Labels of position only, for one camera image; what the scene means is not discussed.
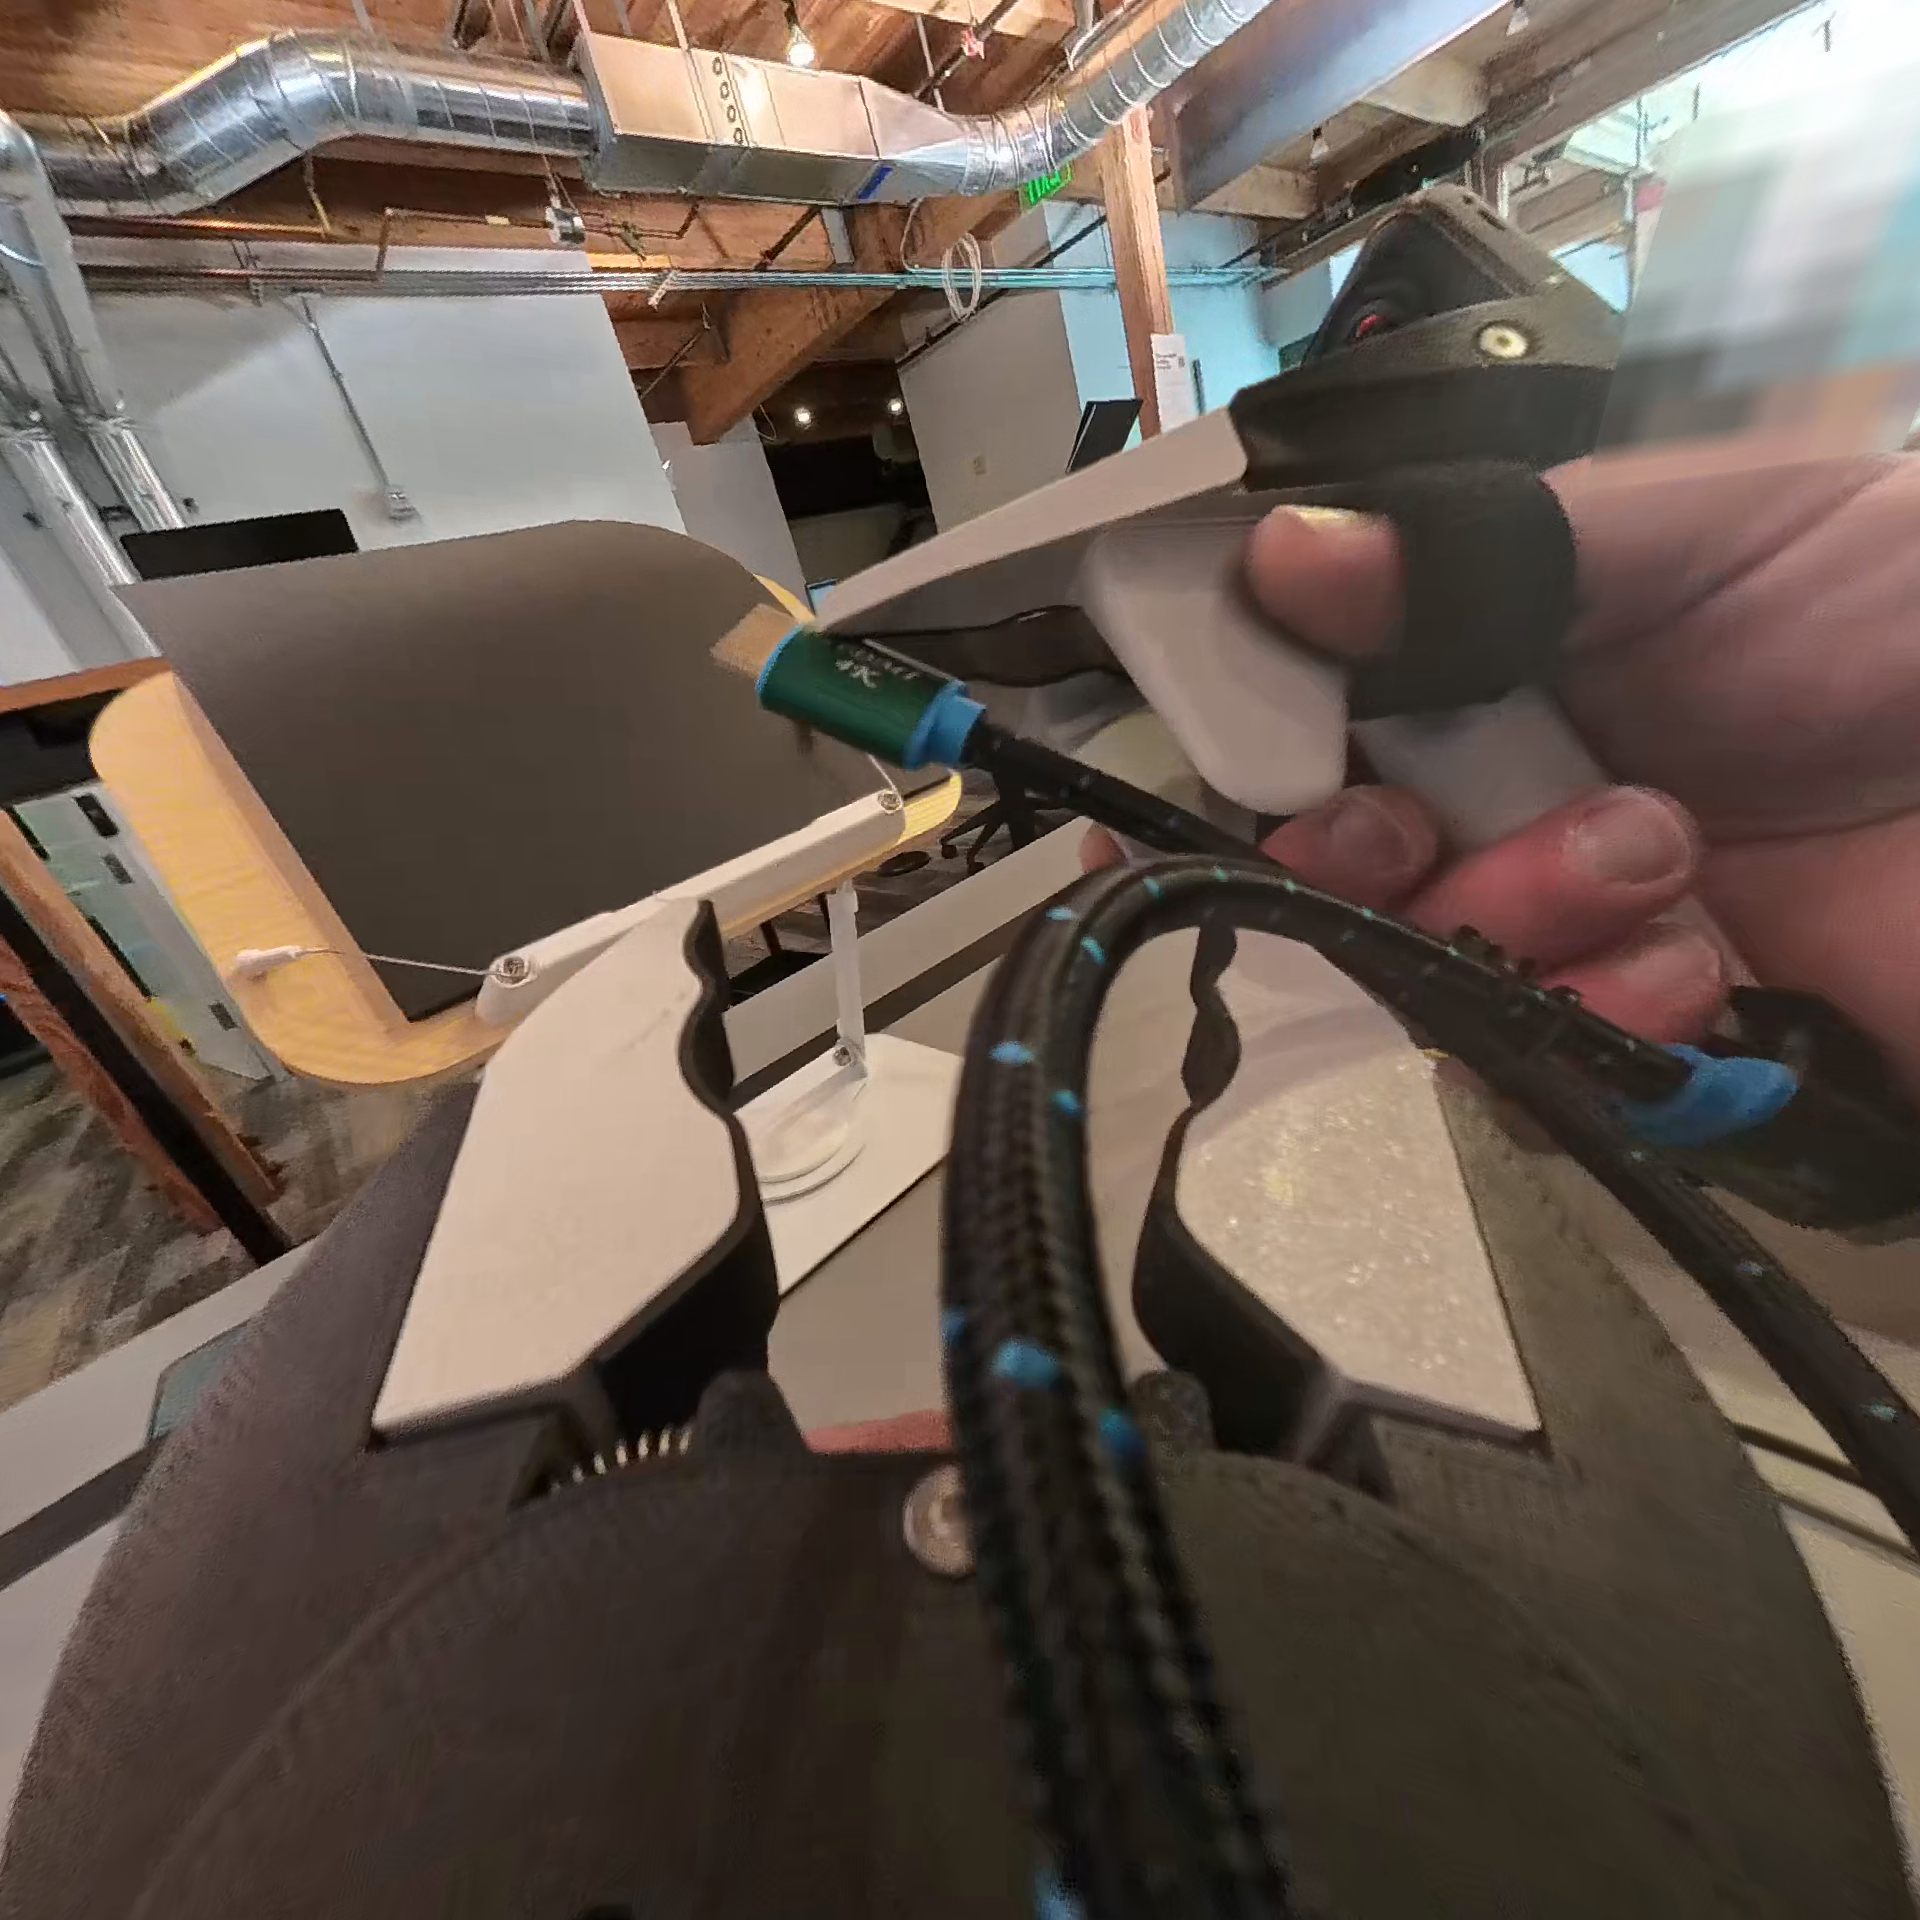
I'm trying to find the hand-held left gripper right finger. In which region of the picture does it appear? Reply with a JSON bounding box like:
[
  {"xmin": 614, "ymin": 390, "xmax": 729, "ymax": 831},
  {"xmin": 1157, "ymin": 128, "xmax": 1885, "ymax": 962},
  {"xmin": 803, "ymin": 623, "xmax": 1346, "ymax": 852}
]
[{"xmin": 1132, "ymin": 919, "xmax": 1547, "ymax": 1449}]

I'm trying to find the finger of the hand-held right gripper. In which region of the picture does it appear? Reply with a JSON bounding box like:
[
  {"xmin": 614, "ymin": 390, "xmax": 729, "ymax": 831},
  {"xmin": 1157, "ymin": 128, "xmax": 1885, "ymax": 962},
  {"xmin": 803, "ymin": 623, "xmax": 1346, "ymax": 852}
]
[{"xmin": 812, "ymin": 408, "xmax": 1262, "ymax": 676}]

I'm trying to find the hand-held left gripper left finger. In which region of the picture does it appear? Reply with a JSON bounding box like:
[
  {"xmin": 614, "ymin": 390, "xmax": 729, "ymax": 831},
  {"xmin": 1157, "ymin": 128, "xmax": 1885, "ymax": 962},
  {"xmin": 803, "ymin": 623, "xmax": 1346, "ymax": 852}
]
[{"xmin": 369, "ymin": 902, "xmax": 780, "ymax": 1479}]

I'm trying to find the thin braided HDMI cable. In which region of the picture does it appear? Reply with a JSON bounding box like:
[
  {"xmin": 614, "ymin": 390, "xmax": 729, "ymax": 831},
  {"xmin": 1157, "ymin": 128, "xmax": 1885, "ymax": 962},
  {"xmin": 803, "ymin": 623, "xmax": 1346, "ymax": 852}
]
[{"xmin": 752, "ymin": 620, "xmax": 1920, "ymax": 1920}]

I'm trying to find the person's right hand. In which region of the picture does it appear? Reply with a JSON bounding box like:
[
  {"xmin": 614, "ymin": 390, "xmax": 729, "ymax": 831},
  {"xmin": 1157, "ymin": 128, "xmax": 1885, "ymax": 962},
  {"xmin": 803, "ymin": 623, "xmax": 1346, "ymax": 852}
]
[{"xmin": 1246, "ymin": 450, "xmax": 1920, "ymax": 1052}]

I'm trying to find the wooden pillar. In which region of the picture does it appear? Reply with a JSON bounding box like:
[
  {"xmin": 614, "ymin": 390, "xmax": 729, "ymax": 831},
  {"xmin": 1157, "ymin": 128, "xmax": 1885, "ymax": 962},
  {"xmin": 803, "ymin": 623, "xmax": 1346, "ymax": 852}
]
[{"xmin": 1100, "ymin": 104, "xmax": 1180, "ymax": 437}]

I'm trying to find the white tether wire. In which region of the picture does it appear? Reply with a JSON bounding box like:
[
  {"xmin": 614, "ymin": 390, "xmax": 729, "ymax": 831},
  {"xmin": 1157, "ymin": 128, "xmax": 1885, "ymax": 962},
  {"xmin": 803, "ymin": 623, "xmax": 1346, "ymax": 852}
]
[{"xmin": 233, "ymin": 941, "xmax": 504, "ymax": 979}]

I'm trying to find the silver ventilation duct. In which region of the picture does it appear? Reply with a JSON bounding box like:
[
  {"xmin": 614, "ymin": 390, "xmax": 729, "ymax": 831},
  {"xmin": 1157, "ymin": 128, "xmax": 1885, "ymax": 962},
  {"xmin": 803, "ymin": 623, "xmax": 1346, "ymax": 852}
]
[{"xmin": 0, "ymin": 0, "xmax": 1292, "ymax": 218}]

